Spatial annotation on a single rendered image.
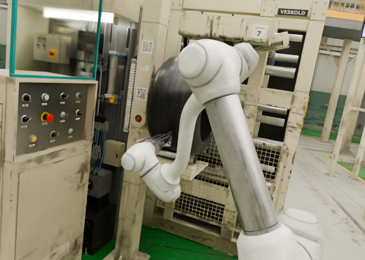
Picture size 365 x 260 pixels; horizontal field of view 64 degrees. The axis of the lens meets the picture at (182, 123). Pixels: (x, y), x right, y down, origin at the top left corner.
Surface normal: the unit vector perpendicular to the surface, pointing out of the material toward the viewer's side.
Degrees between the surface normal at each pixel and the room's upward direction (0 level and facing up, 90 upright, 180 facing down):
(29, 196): 90
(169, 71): 50
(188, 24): 90
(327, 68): 90
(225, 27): 90
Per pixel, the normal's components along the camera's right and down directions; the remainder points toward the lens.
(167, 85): -0.27, -0.27
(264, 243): -0.32, -0.63
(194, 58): -0.60, -0.04
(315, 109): -0.06, 0.17
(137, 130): -0.36, 0.11
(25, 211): 0.93, 0.19
